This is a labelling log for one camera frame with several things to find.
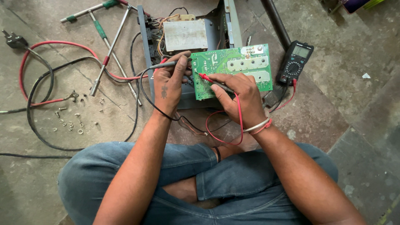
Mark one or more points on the person's right hand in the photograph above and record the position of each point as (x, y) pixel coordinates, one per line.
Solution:
(245, 100)

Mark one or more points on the person's left hand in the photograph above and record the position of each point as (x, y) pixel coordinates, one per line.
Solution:
(167, 90)

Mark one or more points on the black multimeter probe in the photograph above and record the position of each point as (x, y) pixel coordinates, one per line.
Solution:
(164, 64)

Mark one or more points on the red multimeter probe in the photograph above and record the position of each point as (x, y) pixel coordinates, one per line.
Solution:
(207, 78)

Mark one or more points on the white and red wristbands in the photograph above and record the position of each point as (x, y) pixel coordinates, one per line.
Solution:
(259, 125)

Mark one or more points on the green circuit board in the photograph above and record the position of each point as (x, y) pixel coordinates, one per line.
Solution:
(237, 62)

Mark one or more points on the silver transformer block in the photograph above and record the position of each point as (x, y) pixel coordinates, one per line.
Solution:
(185, 35)

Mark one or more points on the black digital multimeter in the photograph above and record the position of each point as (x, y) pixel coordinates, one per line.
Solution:
(293, 64)

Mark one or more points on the black ankle band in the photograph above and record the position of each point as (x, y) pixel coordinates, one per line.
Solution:
(217, 153)

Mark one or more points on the grey metal inverter chassis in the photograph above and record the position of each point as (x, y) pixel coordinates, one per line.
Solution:
(215, 31)

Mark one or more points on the black metal pipe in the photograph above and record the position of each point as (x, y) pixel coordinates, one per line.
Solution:
(276, 22)

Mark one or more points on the person's blue jeans legs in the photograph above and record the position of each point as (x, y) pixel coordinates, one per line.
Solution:
(237, 184)

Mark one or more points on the scattered screws and washers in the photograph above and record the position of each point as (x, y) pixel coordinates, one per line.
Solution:
(70, 123)

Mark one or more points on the white paper scrap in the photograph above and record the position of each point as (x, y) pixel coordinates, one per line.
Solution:
(366, 75)

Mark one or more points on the black power plug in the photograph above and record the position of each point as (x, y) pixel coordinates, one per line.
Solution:
(15, 40)

